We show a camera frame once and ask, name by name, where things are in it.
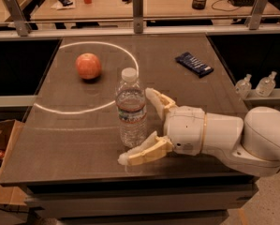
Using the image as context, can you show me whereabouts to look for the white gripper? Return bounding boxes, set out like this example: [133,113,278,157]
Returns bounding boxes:
[118,88,205,166]

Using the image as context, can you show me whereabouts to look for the clear plastic water bottle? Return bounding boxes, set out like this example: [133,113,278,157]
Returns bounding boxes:
[115,67,147,148]

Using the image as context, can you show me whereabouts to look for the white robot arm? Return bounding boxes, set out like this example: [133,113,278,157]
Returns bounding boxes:
[118,88,280,176]

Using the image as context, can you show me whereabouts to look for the clear sanitizer bottle left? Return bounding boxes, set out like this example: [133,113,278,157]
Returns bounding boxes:
[235,74,252,99]

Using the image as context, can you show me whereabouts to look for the clear sanitizer bottle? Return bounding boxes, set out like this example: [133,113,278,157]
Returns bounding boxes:
[235,74,252,99]
[256,71,277,97]

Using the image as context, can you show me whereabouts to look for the clear sanitizer bottle right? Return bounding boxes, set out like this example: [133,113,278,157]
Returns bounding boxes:
[256,71,277,97]

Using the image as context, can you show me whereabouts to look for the blue snack bar wrapper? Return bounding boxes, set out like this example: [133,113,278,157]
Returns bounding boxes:
[175,52,214,78]

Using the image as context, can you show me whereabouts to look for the red apple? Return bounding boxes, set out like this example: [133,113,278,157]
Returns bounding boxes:
[75,53,102,80]

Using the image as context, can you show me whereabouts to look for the black mesh pen cup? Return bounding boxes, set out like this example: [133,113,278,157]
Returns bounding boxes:
[192,0,207,9]

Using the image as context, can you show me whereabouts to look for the cardboard box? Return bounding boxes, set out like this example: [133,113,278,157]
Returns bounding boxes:
[0,120,26,206]

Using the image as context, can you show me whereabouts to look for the black cable on desk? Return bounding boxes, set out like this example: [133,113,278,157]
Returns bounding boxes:
[211,0,243,13]

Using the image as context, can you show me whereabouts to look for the metal rail bracket middle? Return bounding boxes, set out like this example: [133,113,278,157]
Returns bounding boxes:
[132,0,143,34]

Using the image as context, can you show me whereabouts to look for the metal rail bracket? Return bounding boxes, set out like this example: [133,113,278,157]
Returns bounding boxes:
[3,0,31,37]
[132,0,143,34]
[244,0,268,30]

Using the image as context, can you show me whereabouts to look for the metal rail bracket left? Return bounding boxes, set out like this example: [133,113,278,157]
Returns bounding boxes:
[3,0,31,37]

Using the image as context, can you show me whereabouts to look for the metal rail bracket right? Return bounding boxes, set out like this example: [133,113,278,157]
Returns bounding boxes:
[244,0,268,30]

